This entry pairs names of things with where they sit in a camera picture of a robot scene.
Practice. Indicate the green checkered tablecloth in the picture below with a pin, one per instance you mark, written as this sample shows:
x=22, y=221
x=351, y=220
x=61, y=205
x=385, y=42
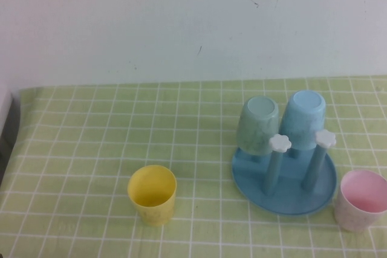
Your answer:
x=106, y=149

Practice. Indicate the light blue plastic cup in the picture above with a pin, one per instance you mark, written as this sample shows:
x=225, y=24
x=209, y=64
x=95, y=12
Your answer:
x=302, y=125

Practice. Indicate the pink plastic cup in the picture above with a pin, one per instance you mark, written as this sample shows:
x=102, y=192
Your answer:
x=350, y=218

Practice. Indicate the mint green plastic cup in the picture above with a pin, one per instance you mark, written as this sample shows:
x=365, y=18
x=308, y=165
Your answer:
x=254, y=137

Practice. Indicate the blue cup stand with pegs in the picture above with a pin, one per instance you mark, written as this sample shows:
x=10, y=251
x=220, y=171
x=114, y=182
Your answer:
x=287, y=202

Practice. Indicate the yellow plastic cup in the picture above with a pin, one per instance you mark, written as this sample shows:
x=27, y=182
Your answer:
x=152, y=209

